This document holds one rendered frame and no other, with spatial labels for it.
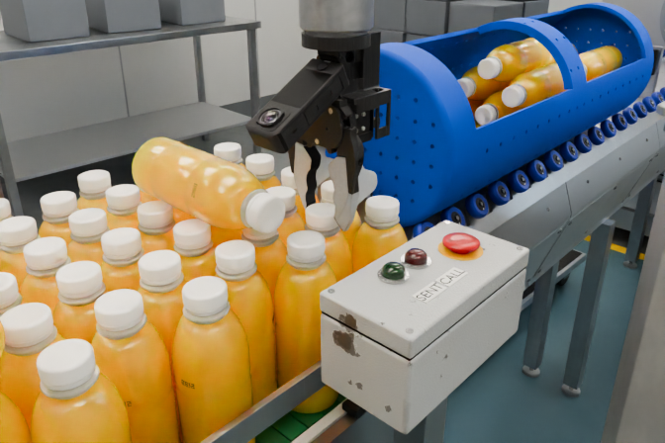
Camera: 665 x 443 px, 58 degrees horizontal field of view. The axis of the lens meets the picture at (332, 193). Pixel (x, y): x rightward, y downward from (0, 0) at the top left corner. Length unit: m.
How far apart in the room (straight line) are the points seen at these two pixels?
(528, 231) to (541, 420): 0.99
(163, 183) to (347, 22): 0.26
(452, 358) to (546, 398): 1.62
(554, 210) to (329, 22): 0.82
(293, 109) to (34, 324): 0.29
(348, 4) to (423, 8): 4.24
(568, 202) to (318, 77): 0.86
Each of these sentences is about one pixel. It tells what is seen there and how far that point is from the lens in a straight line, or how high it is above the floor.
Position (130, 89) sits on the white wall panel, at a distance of 4.41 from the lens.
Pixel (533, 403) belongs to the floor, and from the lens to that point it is 2.14.
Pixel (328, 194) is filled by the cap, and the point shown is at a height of 1.10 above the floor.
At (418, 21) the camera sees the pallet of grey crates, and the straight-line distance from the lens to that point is 4.87.
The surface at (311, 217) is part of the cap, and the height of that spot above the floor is 1.10.
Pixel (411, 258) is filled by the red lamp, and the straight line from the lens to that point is 0.57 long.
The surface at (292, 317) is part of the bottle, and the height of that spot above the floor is 1.03.
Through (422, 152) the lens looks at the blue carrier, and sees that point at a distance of 0.88.
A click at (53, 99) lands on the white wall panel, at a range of 4.22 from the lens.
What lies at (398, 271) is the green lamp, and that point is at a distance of 0.54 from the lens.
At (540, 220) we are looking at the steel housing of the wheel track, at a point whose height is 0.87.
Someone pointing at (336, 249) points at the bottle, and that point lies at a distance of 0.67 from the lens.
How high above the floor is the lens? 1.39
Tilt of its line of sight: 23 degrees down
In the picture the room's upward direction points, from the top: straight up
